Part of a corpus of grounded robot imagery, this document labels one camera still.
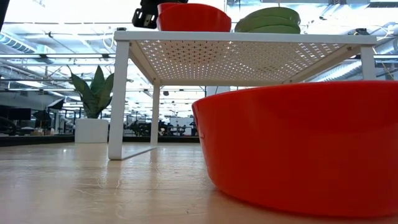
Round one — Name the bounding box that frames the white patterned bowl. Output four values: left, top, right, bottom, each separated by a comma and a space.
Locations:
244, 6, 302, 25

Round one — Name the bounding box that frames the white plant pot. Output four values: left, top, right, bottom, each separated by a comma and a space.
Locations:
74, 118, 109, 144

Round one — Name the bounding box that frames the black aluminium table frame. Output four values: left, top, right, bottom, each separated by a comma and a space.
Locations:
0, 135, 200, 147

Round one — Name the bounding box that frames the white perforated metal shelf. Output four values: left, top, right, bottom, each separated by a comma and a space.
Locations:
108, 30, 377, 161

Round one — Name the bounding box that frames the red plastic bowl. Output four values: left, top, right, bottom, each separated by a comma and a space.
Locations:
192, 80, 398, 218
156, 2, 233, 33

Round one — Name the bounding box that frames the green bowl with fruit pattern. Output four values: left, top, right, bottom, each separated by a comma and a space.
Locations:
234, 16, 301, 32
248, 24, 301, 34

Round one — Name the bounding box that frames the black monitor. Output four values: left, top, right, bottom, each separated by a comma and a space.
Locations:
7, 108, 32, 121

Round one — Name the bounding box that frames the green snake plant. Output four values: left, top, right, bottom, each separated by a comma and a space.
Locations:
67, 64, 114, 119

